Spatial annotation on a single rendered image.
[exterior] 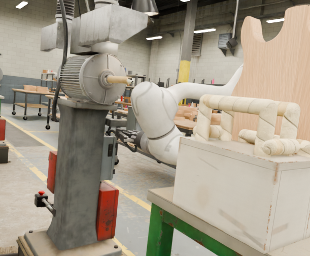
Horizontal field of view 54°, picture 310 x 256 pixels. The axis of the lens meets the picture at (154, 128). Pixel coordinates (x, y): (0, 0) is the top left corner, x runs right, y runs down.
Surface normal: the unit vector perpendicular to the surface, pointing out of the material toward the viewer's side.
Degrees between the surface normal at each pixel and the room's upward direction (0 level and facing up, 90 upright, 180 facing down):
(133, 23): 90
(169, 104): 83
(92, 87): 95
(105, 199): 90
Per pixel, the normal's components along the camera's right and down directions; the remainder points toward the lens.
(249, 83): -0.81, -0.02
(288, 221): 0.58, 0.15
